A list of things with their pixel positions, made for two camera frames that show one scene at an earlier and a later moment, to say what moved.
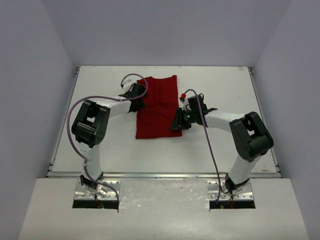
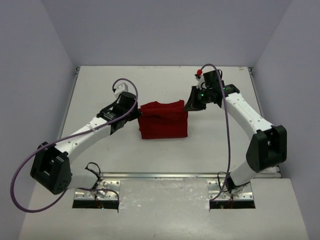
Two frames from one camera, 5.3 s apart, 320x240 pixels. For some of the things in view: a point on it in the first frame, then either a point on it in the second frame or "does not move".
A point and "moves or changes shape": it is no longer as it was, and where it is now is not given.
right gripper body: [187, 118] to [207, 95]
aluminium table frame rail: [132, 174] does not move
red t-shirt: [156, 119] moves or changes shape
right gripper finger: [175, 125] to [197, 100]
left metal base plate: [112, 187] does not move
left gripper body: [139, 104] to [135, 114]
